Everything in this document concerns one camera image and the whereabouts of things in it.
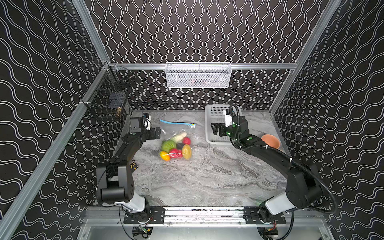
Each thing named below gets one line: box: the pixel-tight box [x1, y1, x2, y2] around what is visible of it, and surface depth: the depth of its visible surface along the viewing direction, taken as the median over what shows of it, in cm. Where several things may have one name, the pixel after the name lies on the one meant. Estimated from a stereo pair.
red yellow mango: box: [159, 151, 171, 161], surface depth 89 cm
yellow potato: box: [182, 144, 192, 160], surface depth 92 cm
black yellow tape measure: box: [129, 159, 139, 170], surface depth 90 cm
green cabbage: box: [161, 139, 177, 154], surface depth 93 cm
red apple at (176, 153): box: [169, 148, 183, 159], surface depth 89 cm
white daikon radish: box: [171, 132, 187, 143], surface depth 102 cm
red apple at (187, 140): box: [182, 137, 192, 145], surface depth 100 cm
